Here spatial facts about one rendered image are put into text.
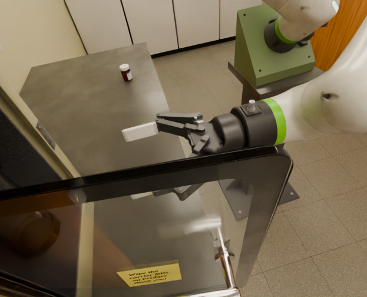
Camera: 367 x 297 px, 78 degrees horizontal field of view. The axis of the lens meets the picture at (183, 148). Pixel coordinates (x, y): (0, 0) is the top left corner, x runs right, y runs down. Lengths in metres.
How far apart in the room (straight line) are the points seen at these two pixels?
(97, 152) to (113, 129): 0.12
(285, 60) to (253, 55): 0.14
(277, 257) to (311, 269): 0.19
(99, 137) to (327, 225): 1.48
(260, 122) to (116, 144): 0.57
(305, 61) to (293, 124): 0.73
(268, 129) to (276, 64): 0.68
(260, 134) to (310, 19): 0.57
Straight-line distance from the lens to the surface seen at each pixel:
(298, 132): 0.46
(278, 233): 1.67
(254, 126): 0.41
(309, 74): 1.16
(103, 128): 0.95
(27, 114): 0.53
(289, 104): 0.45
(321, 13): 0.92
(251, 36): 1.07
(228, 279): 0.31
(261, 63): 1.05
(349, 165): 2.15
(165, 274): 0.35
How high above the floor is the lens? 1.50
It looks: 47 degrees down
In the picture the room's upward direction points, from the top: 10 degrees counter-clockwise
